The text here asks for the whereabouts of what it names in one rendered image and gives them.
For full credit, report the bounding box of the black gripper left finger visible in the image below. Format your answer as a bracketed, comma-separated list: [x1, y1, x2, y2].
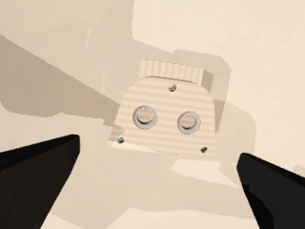
[0, 134, 80, 229]

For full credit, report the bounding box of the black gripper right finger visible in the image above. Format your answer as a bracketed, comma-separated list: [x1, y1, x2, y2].
[236, 153, 305, 229]

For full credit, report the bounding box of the beige housing plate with two holes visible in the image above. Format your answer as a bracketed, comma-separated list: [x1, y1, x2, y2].
[107, 75, 216, 159]

